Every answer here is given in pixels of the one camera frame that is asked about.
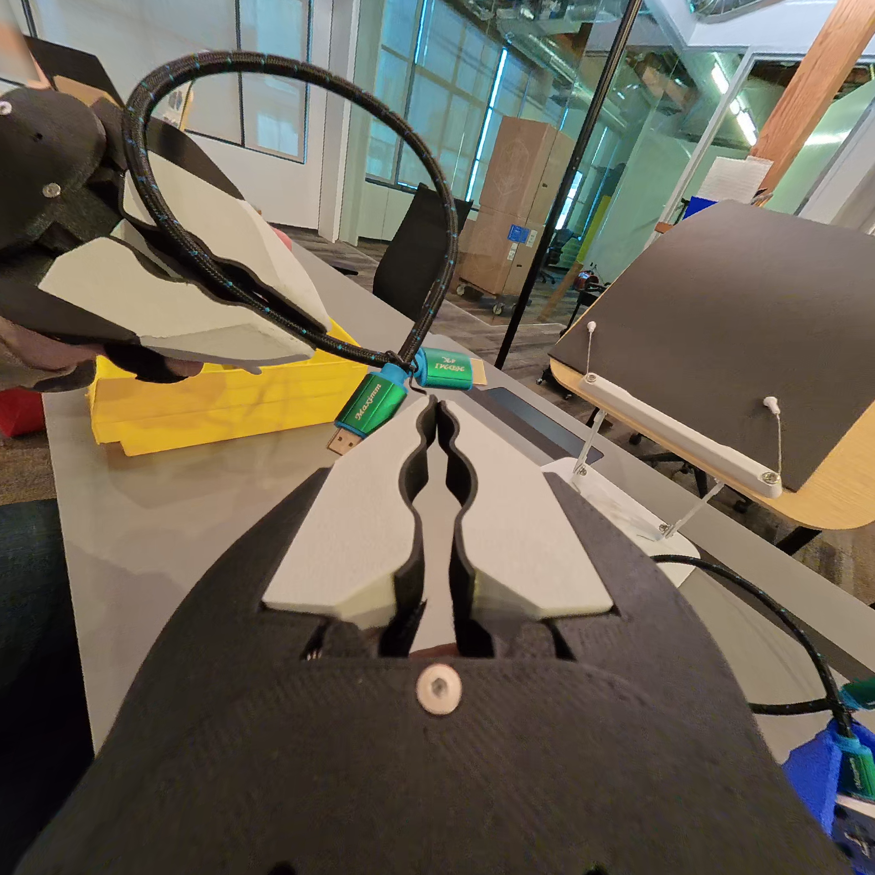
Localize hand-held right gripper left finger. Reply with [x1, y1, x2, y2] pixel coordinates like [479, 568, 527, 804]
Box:
[263, 397, 438, 654]

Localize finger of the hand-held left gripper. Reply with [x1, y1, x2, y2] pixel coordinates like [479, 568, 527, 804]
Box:
[39, 240, 315, 373]
[121, 151, 332, 336]

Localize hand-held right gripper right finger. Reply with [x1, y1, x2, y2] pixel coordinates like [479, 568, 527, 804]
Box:
[441, 400, 616, 654]

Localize braided black hdmi cable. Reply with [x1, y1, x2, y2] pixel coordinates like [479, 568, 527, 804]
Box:
[121, 52, 477, 460]

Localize person's left hand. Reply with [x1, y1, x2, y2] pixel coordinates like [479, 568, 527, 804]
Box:
[0, 323, 108, 392]

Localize yellow plastic bin stack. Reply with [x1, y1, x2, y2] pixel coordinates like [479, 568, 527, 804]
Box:
[89, 318, 411, 459]

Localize black office chair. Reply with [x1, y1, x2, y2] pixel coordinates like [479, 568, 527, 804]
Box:
[372, 185, 474, 329]

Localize black tilted board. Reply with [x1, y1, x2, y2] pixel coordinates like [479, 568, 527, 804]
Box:
[588, 203, 875, 493]

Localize blue plastic bin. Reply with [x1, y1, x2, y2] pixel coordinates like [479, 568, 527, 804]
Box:
[782, 718, 875, 851]

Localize wooden beam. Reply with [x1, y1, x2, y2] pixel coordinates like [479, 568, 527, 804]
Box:
[750, 0, 875, 201]

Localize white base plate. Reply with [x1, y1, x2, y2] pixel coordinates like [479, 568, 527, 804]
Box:
[540, 458, 706, 592]

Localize thin black cable green connector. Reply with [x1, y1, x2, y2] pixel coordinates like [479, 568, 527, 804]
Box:
[654, 554, 875, 801]

